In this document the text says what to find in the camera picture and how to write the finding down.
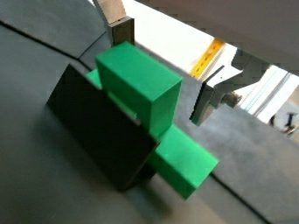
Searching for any black angle bracket fixture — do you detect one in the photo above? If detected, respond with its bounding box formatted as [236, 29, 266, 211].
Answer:
[47, 66, 159, 191]

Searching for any green zigzag block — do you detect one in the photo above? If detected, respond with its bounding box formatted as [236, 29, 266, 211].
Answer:
[87, 42, 219, 199]

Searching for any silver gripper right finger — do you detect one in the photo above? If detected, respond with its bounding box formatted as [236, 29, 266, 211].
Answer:
[190, 49, 270, 126]

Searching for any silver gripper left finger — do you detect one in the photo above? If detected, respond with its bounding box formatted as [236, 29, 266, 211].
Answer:
[92, 0, 135, 46]

